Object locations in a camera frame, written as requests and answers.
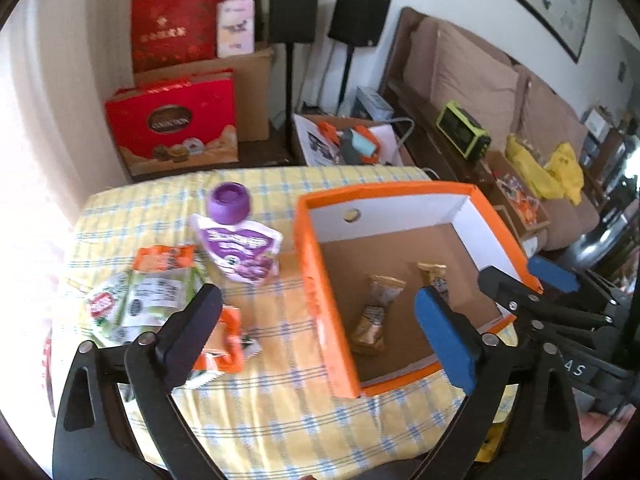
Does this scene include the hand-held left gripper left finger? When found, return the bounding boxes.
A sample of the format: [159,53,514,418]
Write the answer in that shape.
[52,282,226,480]

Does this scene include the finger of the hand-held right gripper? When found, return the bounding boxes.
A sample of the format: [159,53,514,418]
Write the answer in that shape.
[527,256,632,322]
[477,266,621,347]

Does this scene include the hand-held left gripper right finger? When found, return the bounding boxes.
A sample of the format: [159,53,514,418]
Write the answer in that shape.
[410,285,586,480]

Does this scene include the orange snack packet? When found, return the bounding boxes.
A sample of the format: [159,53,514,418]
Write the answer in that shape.
[192,305,263,387]
[132,244,201,281]

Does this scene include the green packet with white label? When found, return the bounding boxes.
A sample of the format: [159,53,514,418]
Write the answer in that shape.
[125,267,208,328]

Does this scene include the green white seaweed packet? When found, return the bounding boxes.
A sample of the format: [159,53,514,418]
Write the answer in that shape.
[82,272,166,348]

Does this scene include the orange cardboard box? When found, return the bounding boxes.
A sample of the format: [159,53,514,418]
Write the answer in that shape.
[292,182,545,400]

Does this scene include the gold wrapped candy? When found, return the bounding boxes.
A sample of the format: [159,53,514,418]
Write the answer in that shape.
[349,275,407,356]
[417,261,451,306]

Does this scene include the cardboard box of candies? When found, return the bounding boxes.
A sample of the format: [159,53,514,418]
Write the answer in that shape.
[487,152,551,241]

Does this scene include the purple capped drink pouch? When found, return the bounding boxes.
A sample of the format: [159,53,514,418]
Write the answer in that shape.
[189,181,283,286]

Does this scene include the yellow plastic bag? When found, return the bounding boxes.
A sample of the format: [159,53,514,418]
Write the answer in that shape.
[505,134,586,206]

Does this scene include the yellow checked tablecloth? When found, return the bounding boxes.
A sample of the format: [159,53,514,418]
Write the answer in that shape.
[47,165,521,471]

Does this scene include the cluttered wooden shelf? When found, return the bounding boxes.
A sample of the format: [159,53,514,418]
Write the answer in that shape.
[580,105,640,201]

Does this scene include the green black radio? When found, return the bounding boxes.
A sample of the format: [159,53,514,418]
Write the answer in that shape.
[436,101,492,161]

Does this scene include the brown sofa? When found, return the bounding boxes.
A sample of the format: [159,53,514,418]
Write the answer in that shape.
[380,6,601,252]

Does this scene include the orange teal device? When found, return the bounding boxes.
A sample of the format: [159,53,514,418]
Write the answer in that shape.
[320,122,387,165]

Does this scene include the large tan cushion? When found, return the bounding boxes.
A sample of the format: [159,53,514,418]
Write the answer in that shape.
[431,22,521,136]

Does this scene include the open cardboard box with flaps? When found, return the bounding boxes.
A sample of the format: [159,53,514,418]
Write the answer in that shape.
[292,112,418,167]

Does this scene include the red gift box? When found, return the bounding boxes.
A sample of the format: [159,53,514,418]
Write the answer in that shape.
[104,69,240,178]

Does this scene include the white grey appliance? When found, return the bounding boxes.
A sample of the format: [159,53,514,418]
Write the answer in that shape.
[352,86,396,121]

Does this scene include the large brown cardboard box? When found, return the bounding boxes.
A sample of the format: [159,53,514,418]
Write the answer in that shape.
[134,42,276,143]

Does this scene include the red gift bag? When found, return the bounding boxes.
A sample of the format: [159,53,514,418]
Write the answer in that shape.
[131,0,225,75]

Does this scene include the black speaker on stand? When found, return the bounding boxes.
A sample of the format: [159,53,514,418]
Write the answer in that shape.
[327,0,392,117]
[269,0,321,162]

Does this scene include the white cable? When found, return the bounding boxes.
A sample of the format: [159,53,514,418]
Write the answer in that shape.
[385,117,417,162]

